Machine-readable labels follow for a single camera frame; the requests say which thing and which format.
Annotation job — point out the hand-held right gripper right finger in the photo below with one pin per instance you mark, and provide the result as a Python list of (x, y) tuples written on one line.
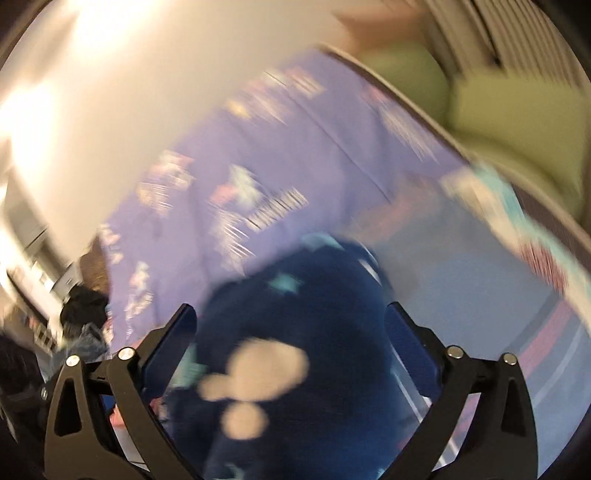
[(408, 350)]

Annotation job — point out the beige pillow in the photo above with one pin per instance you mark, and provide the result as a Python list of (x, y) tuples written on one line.
[(378, 30)]

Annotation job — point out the blue grey cloth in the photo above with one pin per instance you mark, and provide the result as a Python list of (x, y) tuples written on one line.
[(85, 344)]

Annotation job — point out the purple printed bedsheet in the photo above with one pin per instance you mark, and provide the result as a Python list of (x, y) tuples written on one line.
[(300, 152)]

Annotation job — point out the dark cloth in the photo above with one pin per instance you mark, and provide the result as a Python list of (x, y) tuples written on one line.
[(83, 307)]

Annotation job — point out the teal cream printed cloth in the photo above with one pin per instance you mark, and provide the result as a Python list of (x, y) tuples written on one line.
[(501, 196)]

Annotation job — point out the grey fleece blanket pink stripes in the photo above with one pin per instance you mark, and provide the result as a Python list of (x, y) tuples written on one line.
[(471, 286)]

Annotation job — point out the navy star-print fleece garment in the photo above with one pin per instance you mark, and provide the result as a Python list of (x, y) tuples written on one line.
[(318, 314)]

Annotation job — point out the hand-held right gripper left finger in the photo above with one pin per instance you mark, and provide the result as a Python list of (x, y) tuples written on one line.
[(168, 357)]

